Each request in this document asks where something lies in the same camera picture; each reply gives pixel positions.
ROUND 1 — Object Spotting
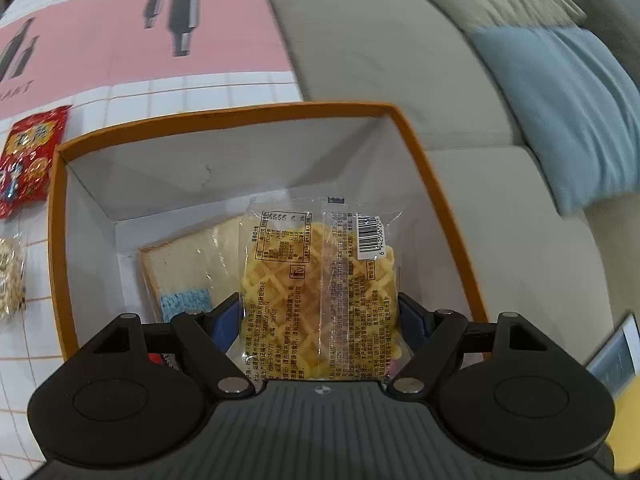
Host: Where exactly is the orange cardboard storage box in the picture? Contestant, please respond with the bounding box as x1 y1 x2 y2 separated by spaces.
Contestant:
48 102 488 358

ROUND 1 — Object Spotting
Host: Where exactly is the beige sofa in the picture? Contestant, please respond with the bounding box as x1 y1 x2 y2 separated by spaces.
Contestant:
270 0 639 362

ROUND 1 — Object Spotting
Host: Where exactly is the checkered pink tablecloth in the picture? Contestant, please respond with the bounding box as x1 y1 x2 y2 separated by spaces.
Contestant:
1 0 300 479

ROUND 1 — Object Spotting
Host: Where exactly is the puffed rice snack packet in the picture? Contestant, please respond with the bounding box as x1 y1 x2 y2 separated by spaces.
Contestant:
0 234 26 320

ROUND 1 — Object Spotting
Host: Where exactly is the packaged sliced bread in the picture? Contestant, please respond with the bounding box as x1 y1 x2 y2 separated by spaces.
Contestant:
139 217 241 323

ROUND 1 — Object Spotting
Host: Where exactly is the yellow waffle snack packet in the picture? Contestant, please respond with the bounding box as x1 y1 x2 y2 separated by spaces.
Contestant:
239 197 404 382

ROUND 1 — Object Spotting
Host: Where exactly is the light blue cushion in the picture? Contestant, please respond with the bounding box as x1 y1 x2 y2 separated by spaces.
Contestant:
470 26 639 216

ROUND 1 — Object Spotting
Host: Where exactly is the red snack bag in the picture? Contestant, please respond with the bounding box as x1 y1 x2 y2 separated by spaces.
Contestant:
1 105 72 219

